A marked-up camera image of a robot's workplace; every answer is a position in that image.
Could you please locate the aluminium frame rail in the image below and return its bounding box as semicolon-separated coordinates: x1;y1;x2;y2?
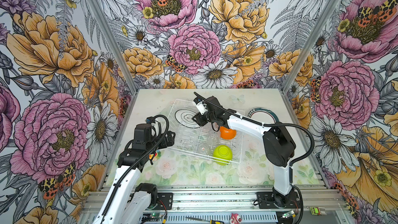
81;186;346;214

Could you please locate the red white small object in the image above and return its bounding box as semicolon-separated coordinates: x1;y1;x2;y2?
230;213;242;224

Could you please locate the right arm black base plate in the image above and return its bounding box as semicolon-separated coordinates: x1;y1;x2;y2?
254;191;302;209

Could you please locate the small green display module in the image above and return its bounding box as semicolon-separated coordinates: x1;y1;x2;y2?
310;207;327;216

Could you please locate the blue rimmed white plate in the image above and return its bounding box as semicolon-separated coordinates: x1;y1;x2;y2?
247;107;279;123

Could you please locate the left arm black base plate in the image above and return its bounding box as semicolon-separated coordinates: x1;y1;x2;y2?
148;192;174;211

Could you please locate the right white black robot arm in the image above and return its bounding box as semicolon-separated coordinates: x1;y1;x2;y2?
193;93;315;208

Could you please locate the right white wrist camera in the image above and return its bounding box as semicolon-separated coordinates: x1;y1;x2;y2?
193;97;208;115

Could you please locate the green circuit board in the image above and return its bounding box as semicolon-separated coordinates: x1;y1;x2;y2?
141;213;166;222

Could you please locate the yellow handled screwdriver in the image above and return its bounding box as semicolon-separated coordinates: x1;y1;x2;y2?
186;217;225;224

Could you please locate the lime green plastic bowl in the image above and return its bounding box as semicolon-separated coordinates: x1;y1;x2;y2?
213;145;233;166

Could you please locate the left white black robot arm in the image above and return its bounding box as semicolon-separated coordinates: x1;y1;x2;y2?
93;115;175;224

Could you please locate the orange plastic bowl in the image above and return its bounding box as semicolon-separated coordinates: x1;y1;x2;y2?
219;127;237;140

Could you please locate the colourful smiling flower toy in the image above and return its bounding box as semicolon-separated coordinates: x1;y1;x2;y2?
149;150;161;161

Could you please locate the green rimmed white plate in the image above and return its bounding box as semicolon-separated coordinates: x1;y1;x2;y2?
174;109;200;129

